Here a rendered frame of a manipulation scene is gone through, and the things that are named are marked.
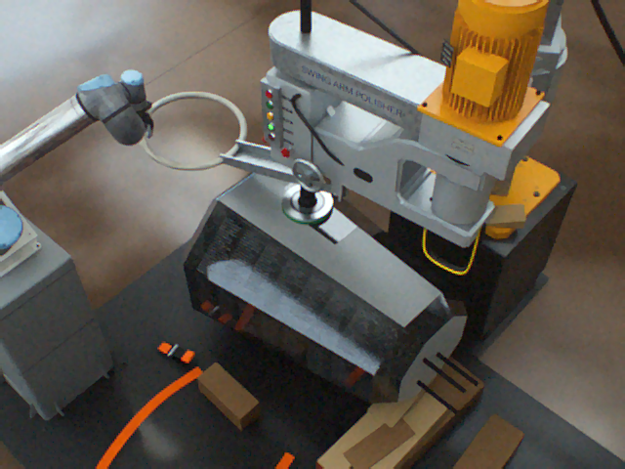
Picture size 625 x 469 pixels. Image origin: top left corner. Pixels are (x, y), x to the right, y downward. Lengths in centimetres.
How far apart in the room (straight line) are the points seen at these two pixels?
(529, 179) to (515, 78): 136
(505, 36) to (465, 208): 67
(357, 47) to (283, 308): 111
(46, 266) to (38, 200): 153
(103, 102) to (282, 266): 98
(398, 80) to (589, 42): 350
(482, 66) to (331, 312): 128
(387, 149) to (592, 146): 259
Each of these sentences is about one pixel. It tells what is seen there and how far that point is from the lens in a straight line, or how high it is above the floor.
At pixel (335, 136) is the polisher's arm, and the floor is 138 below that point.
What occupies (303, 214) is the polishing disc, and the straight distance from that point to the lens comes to 314.
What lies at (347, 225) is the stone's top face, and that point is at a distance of 314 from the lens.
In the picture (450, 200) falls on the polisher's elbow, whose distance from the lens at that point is 254.
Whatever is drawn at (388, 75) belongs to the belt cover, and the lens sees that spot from 245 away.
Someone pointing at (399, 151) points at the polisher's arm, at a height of 147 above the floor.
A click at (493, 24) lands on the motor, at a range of 208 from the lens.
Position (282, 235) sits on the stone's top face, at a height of 82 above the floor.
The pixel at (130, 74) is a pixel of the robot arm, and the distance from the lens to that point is 331.
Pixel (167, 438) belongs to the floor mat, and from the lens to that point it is 357.
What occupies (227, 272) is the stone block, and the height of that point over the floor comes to 65.
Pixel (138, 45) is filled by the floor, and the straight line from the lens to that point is 563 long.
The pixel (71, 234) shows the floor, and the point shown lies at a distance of 440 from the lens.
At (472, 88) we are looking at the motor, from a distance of 213.
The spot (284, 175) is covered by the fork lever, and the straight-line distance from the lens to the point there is 307.
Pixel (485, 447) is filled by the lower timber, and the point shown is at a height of 13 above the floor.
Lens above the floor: 319
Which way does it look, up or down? 50 degrees down
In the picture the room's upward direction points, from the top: 1 degrees counter-clockwise
